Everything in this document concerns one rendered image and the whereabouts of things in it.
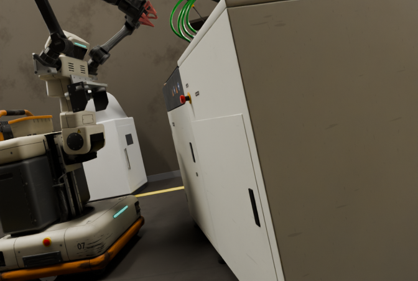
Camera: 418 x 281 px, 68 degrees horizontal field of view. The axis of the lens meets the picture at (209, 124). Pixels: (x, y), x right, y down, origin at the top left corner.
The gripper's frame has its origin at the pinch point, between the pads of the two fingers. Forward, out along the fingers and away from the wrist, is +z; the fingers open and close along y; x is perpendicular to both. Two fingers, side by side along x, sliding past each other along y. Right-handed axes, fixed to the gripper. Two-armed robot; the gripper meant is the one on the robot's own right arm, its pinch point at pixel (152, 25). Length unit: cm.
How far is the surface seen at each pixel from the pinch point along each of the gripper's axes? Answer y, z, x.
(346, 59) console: 8, 71, -82
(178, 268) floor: -94, 80, -10
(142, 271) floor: -108, 67, -5
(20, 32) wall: -68, -226, 266
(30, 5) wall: -31, -231, 262
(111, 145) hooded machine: -105, -17, 167
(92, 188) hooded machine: -157, -9, 172
